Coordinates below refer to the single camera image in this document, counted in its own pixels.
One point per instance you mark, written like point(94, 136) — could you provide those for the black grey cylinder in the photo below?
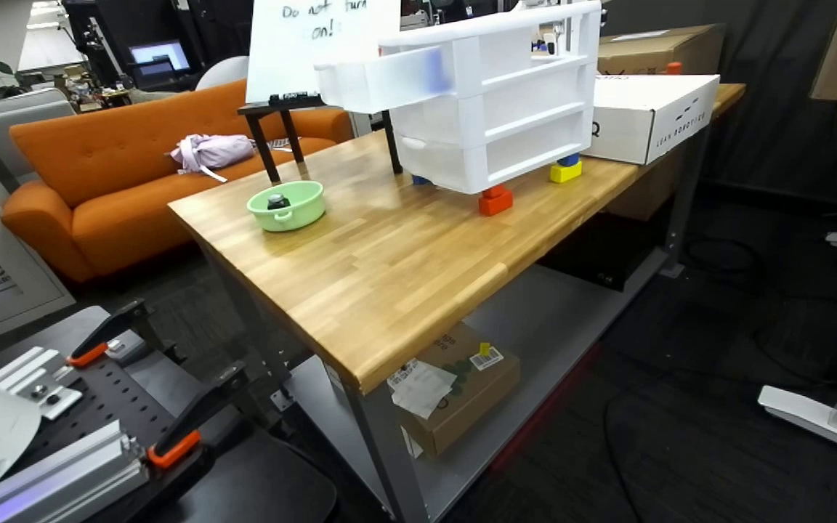
point(276, 203)

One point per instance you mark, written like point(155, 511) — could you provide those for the white desk leg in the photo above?
point(805, 408)

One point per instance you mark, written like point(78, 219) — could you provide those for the short aluminium extrusion bracket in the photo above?
point(20, 367)

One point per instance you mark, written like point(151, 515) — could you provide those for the long aluminium extrusion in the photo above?
point(58, 476)

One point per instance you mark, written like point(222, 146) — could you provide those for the labelled cardboard box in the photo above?
point(476, 398)

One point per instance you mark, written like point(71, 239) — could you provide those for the white round chair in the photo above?
point(223, 75)

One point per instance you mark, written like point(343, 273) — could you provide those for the dark wooden small table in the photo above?
point(266, 146)

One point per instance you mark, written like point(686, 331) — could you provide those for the green plastic bowl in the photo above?
point(303, 212)

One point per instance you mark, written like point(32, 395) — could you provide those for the white translucent plastic drawer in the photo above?
point(534, 136)
point(379, 82)
point(534, 91)

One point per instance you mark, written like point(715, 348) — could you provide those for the brown cardboard box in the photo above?
point(661, 49)

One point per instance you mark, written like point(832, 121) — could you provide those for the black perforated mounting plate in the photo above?
point(128, 408)

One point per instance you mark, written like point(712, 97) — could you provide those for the white flat cardboard box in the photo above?
point(652, 121)

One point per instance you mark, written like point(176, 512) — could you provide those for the blue toy block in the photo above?
point(566, 158)
point(423, 183)

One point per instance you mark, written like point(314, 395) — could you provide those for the white plastic drawer cabinet frame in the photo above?
point(465, 117)

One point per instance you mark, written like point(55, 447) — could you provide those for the cluttered grey workbench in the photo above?
point(13, 106)

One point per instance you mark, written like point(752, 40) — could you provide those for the white paper sheet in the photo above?
point(423, 387)

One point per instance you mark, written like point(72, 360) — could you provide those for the small orange object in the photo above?
point(674, 69)

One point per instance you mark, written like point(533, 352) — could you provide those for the open laptop screen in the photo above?
point(158, 60)

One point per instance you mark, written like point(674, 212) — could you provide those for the white printed sign panel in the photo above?
point(1, 280)

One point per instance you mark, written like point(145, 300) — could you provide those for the black box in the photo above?
point(594, 252)

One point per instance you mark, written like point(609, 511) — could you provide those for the red toy block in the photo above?
point(494, 203)

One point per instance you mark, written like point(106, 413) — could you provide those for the wooden work table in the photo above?
point(534, 321)

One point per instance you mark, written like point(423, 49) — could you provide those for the yellow toy block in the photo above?
point(563, 177)

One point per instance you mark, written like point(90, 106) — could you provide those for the lavender crumpled cloth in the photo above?
point(210, 151)

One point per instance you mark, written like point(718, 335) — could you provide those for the blue plastic toy bolt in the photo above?
point(433, 69)

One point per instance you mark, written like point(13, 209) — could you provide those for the orange sofa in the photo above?
point(100, 223)

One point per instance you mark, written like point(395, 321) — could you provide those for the wooden side table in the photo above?
point(726, 95)

